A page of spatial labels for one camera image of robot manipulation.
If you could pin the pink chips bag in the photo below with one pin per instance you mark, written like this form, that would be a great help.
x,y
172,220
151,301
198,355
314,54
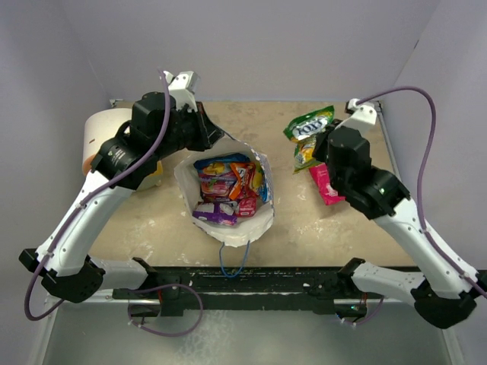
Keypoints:
x,y
320,176

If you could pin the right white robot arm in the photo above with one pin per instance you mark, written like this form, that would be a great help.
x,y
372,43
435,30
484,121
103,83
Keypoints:
x,y
445,290

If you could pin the assorted candy packets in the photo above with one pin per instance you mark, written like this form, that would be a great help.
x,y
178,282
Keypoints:
x,y
217,179

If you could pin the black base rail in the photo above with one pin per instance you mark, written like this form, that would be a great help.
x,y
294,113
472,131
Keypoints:
x,y
320,290

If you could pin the checkered paper bag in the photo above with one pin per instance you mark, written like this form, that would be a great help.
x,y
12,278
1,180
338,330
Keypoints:
x,y
235,240

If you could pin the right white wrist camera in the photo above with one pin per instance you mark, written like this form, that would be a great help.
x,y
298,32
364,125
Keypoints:
x,y
362,117

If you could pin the green Fox's candy bag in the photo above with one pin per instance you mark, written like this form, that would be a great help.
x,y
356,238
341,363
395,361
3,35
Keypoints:
x,y
303,131

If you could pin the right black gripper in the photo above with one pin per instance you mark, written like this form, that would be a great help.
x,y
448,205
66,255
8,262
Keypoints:
x,y
324,138

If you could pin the small red candy packet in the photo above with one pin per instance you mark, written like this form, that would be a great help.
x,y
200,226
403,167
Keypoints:
x,y
246,207

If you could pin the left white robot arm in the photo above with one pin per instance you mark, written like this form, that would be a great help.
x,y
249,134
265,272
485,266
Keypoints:
x,y
158,127

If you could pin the purple snack packet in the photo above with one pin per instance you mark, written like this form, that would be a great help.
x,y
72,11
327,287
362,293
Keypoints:
x,y
216,213

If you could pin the orange Fox's candy bag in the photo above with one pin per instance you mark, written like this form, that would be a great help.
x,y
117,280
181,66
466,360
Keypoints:
x,y
244,172

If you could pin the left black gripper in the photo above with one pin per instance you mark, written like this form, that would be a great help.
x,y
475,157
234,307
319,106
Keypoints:
x,y
208,132

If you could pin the cream and orange cylinder box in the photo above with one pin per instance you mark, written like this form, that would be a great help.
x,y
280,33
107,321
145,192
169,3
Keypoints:
x,y
99,128

